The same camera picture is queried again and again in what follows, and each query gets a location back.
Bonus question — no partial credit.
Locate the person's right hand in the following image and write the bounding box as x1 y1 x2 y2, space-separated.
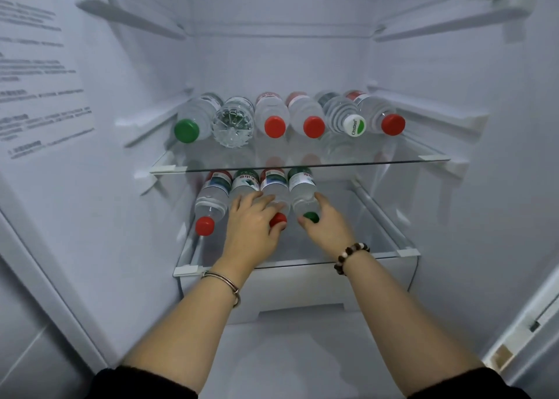
298 192 357 262

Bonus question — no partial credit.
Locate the person's left hand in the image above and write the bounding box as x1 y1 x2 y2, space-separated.
222 191 289 277

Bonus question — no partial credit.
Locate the white green cap bottle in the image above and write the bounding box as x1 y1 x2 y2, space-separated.
315 91 367 138

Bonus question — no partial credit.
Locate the white refrigerator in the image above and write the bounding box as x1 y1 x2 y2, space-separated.
0 0 559 399

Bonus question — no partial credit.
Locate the person's right forearm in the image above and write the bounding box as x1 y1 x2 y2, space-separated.
345 250 483 397

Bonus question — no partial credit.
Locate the person's left forearm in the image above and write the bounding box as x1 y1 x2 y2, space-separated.
122 272 245 395

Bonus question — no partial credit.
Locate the person's black left sleeve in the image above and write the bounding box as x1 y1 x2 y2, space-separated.
87 366 200 399

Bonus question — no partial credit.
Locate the person's black sleeve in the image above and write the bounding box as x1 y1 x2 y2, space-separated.
87 366 200 399
408 366 532 399

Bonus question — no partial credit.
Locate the person's black right sleeve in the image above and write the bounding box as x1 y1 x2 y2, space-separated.
408 366 532 399

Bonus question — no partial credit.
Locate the silver bangle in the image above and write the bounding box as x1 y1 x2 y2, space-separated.
200 271 242 309

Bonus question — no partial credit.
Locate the white instruction label sticker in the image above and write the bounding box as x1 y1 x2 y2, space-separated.
0 0 96 162

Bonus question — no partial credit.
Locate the brown white beaded bracelet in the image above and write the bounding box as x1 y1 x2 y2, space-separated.
334 242 371 276

